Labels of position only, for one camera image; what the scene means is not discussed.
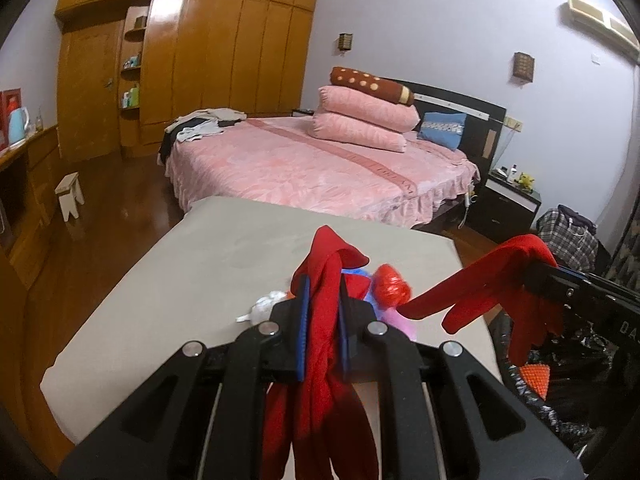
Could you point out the pile of clothes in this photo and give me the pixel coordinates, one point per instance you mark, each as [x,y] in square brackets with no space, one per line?
[200,125]

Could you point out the pink pillow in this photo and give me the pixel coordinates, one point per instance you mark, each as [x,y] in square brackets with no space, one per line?
[350,132]
[365,107]

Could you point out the brown wall lamp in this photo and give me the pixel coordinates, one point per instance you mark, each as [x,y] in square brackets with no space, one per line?
[345,42]
[523,66]

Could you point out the white air conditioner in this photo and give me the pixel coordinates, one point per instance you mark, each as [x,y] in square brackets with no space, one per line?
[595,12]

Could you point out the red plastic wrapper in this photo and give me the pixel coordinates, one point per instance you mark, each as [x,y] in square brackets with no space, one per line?
[390,285]

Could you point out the white bottle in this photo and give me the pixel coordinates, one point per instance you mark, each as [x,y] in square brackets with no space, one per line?
[512,174]

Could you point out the light blue kettle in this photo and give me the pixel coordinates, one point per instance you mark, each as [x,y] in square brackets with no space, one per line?
[17,127]

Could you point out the glass cup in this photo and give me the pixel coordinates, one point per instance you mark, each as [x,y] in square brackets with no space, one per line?
[38,121]

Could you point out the orange foam net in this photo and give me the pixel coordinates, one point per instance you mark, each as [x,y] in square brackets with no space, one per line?
[535,380]

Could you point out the red fabric glove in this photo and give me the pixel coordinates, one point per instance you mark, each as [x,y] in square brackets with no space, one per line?
[325,310]
[500,270]

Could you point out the white tissue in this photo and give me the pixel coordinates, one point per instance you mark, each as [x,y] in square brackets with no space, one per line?
[262,307]

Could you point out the plaid bag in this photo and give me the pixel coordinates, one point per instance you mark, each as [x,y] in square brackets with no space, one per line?
[565,240]

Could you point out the black plastic garbage bag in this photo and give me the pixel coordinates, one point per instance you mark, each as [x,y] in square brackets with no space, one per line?
[575,395]

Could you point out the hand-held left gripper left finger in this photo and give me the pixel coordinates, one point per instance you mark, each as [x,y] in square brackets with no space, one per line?
[301,330]

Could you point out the small white stool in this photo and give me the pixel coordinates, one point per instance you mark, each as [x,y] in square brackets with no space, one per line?
[69,190]

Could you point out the red box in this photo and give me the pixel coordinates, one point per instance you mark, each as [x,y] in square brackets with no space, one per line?
[7,97]

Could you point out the green bottle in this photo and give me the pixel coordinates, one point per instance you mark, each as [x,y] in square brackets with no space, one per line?
[134,97]

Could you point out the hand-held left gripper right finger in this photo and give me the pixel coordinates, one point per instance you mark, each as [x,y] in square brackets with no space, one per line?
[344,330]

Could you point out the blue cushion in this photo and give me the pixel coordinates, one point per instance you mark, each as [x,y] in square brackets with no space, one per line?
[442,130]

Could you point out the black nightstand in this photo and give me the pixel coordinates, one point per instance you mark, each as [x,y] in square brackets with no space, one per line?
[500,210]

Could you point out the wooden sideboard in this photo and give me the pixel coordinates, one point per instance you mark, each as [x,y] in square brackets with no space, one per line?
[40,170]

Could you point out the yellow toy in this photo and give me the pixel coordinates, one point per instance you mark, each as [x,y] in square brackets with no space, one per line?
[524,181]

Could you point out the brown polka dot pillow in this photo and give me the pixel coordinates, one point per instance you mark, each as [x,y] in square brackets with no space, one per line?
[370,82]

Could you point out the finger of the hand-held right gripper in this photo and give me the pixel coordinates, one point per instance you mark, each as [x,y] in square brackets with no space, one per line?
[547,282]
[607,282]

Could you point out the wooden wardrobe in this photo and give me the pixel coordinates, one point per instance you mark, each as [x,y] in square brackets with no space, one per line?
[210,60]

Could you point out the black headboard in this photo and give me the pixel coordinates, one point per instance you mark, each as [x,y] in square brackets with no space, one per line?
[450,100]

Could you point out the patterned curtain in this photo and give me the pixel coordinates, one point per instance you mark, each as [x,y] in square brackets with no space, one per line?
[627,255]

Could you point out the bed with pink bedspread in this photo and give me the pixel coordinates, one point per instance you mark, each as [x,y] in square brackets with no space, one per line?
[300,170]

